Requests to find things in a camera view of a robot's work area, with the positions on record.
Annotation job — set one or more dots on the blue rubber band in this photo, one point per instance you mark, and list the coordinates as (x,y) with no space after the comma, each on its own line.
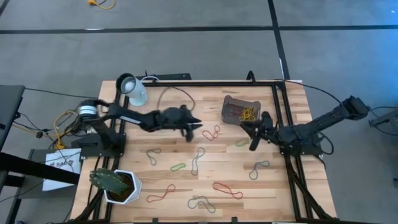
(151,152)
(196,160)
(256,167)
(205,203)

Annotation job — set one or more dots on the dark gray table top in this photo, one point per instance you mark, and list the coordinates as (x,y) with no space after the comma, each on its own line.
(9,105)

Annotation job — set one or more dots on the black floor tape strip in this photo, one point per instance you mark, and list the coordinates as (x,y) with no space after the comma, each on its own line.
(278,40)
(186,29)

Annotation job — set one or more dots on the gray plastic bin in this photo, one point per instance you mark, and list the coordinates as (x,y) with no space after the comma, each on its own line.
(227,118)

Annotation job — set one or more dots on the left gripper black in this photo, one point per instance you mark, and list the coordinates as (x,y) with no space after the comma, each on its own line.
(176,118)

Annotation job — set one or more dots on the black beam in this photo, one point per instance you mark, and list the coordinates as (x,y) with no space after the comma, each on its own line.
(31,168)

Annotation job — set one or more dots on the black table leg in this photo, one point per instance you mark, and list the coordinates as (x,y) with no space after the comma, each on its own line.
(14,213)

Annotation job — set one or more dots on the white paper sign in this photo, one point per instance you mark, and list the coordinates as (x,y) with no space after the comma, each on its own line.
(66,155)

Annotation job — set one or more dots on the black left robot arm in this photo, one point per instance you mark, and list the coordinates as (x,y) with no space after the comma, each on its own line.
(130,116)

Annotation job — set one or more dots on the green cactus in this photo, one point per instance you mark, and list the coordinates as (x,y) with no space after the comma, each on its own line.
(107,182)

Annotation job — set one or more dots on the black stand base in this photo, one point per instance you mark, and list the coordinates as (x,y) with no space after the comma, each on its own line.
(385,119)

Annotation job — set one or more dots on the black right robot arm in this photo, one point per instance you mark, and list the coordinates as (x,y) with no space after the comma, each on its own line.
(323,124)

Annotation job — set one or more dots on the white cylindrical lamp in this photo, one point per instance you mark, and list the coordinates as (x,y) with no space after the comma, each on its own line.
(136,90)

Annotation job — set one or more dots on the black flat box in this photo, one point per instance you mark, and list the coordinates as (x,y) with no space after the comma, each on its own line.
(174,76)

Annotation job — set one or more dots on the white hexagonal plant pot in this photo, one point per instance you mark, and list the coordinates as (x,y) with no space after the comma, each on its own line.
(137,186)

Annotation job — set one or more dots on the gray flat box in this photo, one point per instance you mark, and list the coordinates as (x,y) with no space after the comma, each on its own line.
(35,155)

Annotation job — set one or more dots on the yellow-green rubber band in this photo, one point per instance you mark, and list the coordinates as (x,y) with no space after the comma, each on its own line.
(237,143)

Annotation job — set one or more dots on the black aluminium table frame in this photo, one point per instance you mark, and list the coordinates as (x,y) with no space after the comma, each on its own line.
(217,84)

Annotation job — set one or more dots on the green rubber band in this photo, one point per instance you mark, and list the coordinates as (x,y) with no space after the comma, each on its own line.
(171,169)

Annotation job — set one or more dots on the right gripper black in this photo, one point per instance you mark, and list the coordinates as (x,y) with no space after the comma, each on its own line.
(271,133)

